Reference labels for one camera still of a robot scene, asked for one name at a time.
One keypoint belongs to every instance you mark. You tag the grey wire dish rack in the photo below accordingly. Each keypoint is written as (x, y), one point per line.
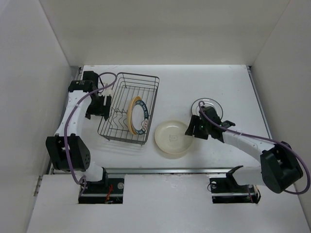
(128, 86)

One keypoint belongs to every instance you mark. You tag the aluminium table rail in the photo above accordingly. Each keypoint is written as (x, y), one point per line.
(180, 85)

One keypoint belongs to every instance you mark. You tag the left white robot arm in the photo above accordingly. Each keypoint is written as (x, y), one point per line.
(89, 96)

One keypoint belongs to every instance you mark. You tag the cream white plate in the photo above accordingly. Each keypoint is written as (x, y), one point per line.
(170, 137)

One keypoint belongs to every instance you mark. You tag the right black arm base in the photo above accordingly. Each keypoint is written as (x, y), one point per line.
(225, 190)

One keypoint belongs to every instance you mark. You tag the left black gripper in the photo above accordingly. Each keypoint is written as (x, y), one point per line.
(102, 110)

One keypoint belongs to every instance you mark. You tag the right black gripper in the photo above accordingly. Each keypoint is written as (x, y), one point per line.
(195, 121)

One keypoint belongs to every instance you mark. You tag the plate with teal lettered band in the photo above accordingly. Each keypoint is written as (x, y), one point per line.
(140, 117)

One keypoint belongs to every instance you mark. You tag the white plate green rim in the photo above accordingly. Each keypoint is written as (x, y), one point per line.
(208, 102)

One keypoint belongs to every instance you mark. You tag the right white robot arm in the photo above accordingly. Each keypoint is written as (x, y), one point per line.
(280, 166)

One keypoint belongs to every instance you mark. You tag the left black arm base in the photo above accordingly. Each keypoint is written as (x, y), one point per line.
(108, 190)

